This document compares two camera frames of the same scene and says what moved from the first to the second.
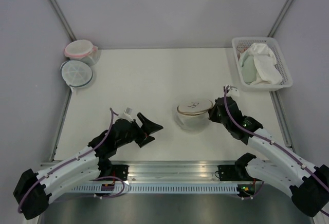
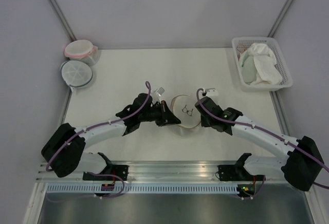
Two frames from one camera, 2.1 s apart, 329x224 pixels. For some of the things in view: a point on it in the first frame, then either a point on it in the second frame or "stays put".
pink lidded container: x=84 y=50 stays put
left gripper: x=147 y=128 → x=166 y=117
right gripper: x=212 y=113 → x=204 y=123
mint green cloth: x=249 y=70 stays put
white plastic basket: x=287 y=79 stays put
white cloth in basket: x=265 y=61 stays put
